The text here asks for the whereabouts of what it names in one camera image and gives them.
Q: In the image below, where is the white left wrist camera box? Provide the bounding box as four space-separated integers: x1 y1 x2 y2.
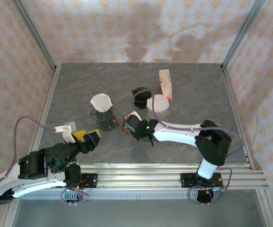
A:
54 121 77 144

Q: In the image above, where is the aluminium frame leg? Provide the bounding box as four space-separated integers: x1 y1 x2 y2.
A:
0 203 19 227
256 189 273 227

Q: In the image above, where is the orange glass server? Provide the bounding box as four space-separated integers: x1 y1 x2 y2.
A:
121 113 134 136

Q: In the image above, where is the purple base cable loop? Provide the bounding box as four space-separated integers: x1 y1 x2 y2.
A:
188 167 234 206
60 178 92 207

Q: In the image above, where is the clear glass dripper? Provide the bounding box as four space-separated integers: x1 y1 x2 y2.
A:
146 94 171 117

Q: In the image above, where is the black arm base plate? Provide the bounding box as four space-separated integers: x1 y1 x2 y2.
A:
180 172 223 189
79 173 98 189

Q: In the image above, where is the aluminium frame post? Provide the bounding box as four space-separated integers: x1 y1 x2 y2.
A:
221 0 267 71
10 0 58 70

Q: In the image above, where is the smoky grey glass dripper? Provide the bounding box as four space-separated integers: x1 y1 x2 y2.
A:
90 94 115 119

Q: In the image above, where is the aluminium mounting rail beam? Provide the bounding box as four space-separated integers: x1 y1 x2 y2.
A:
10 162 269 190

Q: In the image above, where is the coffee filter pack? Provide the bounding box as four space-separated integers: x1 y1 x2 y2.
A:
159 69 174 101

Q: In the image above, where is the white slotted cable duct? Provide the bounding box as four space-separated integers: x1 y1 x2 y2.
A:
19 191 262 201

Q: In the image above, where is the aluminium table side rail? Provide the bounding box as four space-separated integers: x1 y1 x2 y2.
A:
220 67 256 171
26 65 62 166

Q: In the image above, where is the dark green glass dripper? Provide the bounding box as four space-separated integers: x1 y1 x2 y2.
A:
131 87 153 110

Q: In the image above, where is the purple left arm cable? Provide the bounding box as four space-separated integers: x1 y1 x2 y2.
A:
0 115 57 189

